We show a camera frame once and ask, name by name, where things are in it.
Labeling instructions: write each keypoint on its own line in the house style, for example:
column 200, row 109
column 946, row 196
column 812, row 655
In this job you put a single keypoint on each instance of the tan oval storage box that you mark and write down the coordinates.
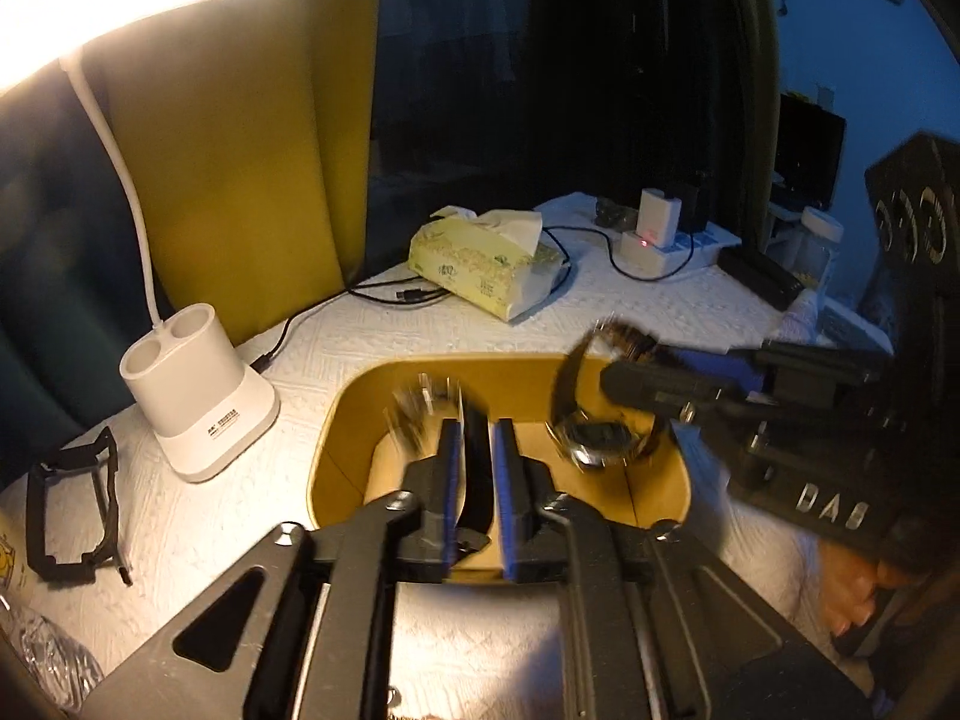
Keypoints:
column 356, row 460

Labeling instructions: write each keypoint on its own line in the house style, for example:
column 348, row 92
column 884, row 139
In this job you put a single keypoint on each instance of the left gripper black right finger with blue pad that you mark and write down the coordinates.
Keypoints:
column 654, row 625

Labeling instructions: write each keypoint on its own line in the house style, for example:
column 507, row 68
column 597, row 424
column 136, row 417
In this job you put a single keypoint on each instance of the person's right hand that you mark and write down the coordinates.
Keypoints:
column 848, row 584

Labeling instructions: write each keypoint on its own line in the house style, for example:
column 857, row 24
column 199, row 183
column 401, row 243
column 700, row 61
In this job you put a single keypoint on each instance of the yellow tissue pack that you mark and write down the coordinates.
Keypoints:
column 499, row 261

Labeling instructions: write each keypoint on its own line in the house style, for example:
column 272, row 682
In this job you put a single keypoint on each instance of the white jar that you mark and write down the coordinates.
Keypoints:
column 815, row 248

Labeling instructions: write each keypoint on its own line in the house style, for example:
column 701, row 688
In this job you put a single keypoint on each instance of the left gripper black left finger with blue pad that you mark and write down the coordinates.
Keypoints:
column 300, row 626

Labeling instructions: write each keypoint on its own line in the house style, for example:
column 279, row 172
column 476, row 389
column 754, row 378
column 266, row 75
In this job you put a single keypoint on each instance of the white charger on power strip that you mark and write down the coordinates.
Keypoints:
column 656, row 248

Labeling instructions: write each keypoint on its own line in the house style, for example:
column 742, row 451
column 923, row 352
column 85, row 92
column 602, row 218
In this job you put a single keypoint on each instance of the dark monitor screen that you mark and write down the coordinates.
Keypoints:
column 808, row 151

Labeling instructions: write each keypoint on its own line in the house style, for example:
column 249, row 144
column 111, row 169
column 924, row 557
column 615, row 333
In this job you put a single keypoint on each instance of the black plastic frame bracket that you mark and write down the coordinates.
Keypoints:
column 73, row 518

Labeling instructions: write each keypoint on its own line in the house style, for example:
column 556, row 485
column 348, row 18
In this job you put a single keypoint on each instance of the clear plastic water bottle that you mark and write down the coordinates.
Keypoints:
column 64, row 669

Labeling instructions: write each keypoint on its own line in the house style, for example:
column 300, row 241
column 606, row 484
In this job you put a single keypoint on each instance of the black speaker box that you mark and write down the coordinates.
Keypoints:
column 913, row 192

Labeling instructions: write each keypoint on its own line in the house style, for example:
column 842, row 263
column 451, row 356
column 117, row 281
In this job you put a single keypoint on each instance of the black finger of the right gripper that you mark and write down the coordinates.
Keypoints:
column 670, row 392

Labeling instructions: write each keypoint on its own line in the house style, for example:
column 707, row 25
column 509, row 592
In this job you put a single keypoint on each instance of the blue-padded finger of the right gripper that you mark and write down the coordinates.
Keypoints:
column 737, row 364

